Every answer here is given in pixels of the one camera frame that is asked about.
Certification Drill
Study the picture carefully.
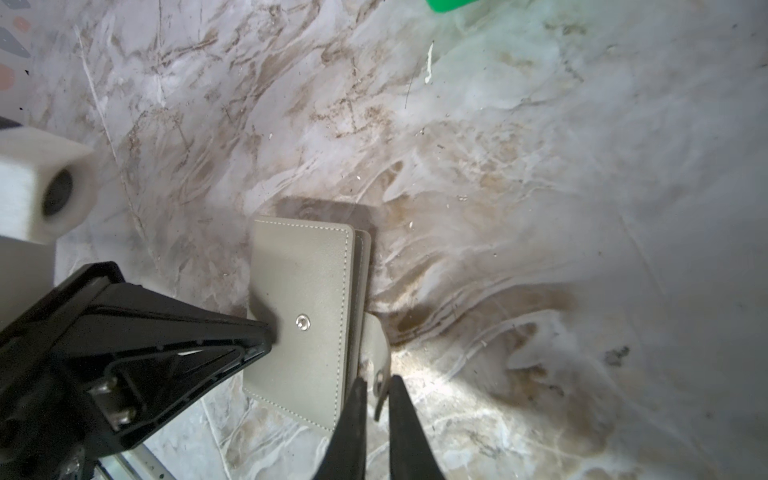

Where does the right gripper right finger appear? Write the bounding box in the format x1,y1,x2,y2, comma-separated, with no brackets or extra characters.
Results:
388,375,445,480

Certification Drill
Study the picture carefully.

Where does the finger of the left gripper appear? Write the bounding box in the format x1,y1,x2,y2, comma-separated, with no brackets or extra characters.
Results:
1,262,274,462

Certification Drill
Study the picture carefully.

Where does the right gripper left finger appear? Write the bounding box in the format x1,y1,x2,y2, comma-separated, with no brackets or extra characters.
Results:
313,377,367,480

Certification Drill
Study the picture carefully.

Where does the grey card holder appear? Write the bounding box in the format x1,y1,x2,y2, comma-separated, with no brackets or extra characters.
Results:
242,217,391,432

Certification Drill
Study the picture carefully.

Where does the green card tray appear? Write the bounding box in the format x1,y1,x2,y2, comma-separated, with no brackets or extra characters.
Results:
427,0,477,13

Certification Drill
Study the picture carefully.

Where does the aluminium mounting rail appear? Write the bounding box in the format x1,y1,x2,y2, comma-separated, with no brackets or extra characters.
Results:
93,445,176,480

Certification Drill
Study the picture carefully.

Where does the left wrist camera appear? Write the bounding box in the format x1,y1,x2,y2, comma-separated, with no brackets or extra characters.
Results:
1,118,97,328

